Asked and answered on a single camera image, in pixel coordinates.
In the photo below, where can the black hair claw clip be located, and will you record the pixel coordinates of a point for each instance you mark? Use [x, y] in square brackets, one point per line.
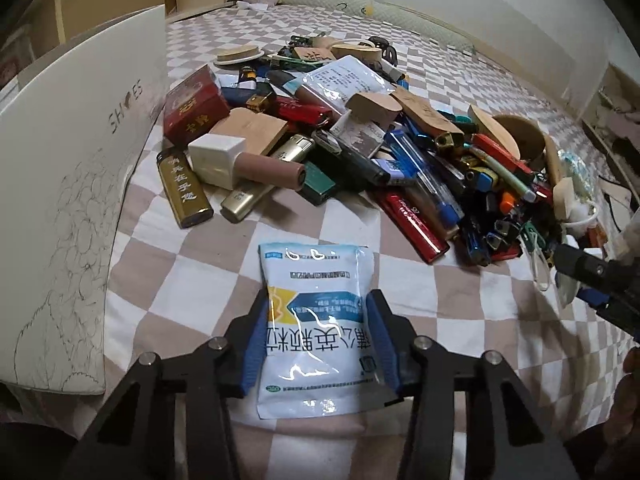
[382, 50]

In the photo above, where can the wooden oval block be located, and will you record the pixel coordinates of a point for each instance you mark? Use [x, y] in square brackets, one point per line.
[492, 127]
[375, 105]

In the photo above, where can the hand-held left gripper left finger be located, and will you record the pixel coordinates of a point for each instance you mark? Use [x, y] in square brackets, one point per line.
[255, 340]

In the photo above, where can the white blue medicine sachet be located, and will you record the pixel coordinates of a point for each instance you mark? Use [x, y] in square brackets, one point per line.
[315, 280]

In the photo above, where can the red cigarette box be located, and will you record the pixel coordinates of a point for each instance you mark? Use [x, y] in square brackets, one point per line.
[192, 105]

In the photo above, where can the long red box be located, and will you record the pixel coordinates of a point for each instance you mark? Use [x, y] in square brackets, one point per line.
[415, 225]

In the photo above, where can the wooden side shelf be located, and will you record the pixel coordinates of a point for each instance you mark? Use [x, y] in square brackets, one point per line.
[605, 90]

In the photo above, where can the green lighter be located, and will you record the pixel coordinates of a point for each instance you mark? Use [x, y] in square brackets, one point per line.
[315, 185]

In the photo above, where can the round wooden lid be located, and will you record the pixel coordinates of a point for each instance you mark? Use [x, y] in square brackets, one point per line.
[237, 55]

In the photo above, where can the person's right hand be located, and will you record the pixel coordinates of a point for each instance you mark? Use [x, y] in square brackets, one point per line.
[625, 395]

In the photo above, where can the pale wooden block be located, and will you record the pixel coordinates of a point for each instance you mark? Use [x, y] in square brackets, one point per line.
[562, 200]

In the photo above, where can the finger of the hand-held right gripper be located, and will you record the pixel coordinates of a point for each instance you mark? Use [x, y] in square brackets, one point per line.
[592, 297]
[570, 260]

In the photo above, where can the white shoe box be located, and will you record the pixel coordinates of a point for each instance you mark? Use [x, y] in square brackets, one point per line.
[75, 170]

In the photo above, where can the pale gold lighter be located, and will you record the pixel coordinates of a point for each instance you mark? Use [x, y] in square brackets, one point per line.
[250, 197]

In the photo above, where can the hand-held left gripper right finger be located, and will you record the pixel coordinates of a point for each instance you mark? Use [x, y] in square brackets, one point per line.
[382, 340]

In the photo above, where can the blue gold brocade pouch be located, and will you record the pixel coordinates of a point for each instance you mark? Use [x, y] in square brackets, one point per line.
[577, 167]

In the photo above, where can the white capped pink bottle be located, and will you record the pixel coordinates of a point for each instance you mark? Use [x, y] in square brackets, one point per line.
[215, 157]

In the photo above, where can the checkered bed sheet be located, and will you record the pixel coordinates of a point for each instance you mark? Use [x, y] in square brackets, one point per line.
[200, 270]

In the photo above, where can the gold lighter with writing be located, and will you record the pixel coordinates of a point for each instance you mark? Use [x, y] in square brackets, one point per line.
[182, 190]

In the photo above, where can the pile of lighters and pens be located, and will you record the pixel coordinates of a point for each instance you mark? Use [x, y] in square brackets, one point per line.
[450, 175]

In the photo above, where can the clear white sachet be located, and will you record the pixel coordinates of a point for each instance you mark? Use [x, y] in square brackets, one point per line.
[340, 80]

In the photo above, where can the pale patterned bolster pillow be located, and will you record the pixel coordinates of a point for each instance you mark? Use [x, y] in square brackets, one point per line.
[400, 15]

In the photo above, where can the tan wooden block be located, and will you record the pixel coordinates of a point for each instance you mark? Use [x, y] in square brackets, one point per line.
[255, 127]

